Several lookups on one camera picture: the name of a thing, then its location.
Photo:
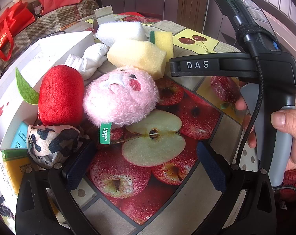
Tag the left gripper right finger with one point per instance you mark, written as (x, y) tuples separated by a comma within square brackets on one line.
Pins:
[(257, 214)]

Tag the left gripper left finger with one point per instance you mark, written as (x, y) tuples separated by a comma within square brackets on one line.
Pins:
[(34, 214)]

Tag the yellow bamboo tissue pack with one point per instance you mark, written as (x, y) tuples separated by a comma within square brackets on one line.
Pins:
[(13, 163)]

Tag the leopard print scrunchie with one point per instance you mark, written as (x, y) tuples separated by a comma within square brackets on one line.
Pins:
[(48, 145)]

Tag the blue tissue pack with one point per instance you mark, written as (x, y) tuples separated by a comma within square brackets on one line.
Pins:
[(20, 138)]

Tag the yellow green scouring sponge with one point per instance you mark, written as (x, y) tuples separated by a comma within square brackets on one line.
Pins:
[(164, 41)]

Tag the red plush apple toy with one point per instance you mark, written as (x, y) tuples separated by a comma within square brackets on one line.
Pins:
[(59, 98)]

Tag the pale yellow sponge block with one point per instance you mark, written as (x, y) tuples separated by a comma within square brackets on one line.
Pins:
[(140, 54)]

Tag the pink plush pig toy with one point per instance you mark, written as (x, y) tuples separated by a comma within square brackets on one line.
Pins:
[(121, 97)]

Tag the white foam block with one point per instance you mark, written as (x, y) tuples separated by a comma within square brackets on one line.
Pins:
[(109, 33)]

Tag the red sweater forearm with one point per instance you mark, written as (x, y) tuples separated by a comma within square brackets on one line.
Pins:
[(289, 195)]

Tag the person's right hand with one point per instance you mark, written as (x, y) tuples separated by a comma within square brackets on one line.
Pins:
[(283, 120)]

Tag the white cardboard box tray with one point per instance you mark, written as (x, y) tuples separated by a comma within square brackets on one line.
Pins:
[(33, 64)]

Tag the fruit print tablecloth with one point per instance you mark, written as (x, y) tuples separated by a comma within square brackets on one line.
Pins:
[(149, 179)]

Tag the white rolled sock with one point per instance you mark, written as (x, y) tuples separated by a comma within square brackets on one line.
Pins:
[(93, 57)]

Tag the red tote bag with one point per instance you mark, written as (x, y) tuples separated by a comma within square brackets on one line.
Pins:
[(13, 20)]

